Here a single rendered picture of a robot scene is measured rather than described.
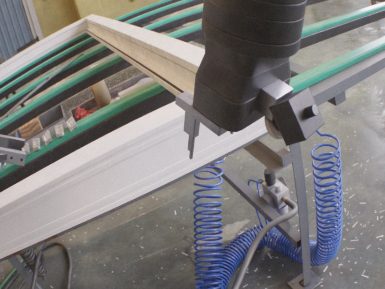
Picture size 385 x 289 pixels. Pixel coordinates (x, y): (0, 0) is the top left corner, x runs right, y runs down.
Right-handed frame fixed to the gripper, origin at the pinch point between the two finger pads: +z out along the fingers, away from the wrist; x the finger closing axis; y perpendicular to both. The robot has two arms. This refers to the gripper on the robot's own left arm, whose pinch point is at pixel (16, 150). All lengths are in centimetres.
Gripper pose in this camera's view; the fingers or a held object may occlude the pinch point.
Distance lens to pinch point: 80.2
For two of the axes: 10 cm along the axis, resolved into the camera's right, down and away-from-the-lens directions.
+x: 4.0, 3.5, -8.5
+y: -2.9, 9.2, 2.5
